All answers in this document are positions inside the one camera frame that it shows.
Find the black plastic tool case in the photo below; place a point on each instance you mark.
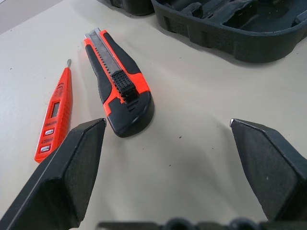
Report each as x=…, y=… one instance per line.
x=216, y=40

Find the orange voltage tester pen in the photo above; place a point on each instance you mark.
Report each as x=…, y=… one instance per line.
x=55, y=124

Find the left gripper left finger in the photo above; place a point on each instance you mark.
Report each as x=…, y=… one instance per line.
x=55, y=191

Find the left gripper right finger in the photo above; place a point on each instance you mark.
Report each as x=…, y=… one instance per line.
x=273, y=172

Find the orange black utility knife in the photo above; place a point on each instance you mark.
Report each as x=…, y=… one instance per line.
x=134, y=112

